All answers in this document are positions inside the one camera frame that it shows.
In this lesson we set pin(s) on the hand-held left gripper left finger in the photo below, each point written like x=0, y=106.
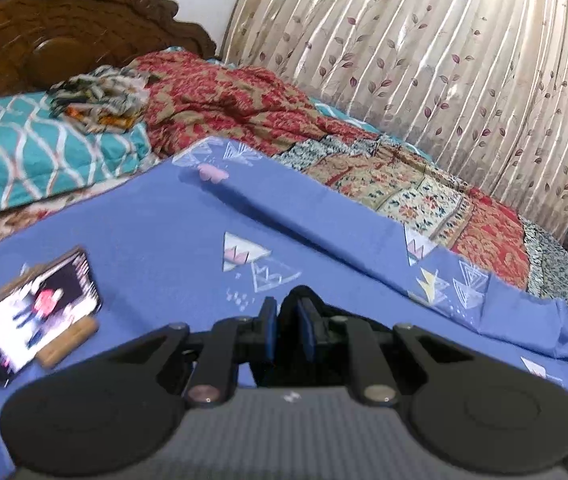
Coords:
x=267, y=331

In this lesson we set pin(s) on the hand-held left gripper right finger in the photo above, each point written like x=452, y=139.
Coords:
x=307, y=332

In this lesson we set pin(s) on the black pants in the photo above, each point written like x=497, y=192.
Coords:
x=287, y=322

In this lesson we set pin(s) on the blue printed bed sheet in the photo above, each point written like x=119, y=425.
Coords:
x=164, y=240

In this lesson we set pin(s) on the wooden phone stand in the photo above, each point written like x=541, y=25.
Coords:
x=66, y=345

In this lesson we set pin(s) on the red patchwork floral quilt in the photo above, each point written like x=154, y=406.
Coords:
x=244, y=105

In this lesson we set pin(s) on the black smartphone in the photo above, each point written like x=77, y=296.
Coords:
x=24, y=317

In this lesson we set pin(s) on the cream floral mattress sheet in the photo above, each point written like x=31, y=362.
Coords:
x=6, y=222

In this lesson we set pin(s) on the crumpled multicolour patterned cloth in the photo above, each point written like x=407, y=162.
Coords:
x=96, y=95

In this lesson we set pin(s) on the teal patterned pillow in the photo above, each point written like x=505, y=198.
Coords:
x=29, y=160

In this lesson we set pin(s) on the beige leaf print curtain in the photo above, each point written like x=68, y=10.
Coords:
x=413, y=50

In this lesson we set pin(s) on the carved wooden headboard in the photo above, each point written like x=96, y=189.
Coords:
x=49, y=25

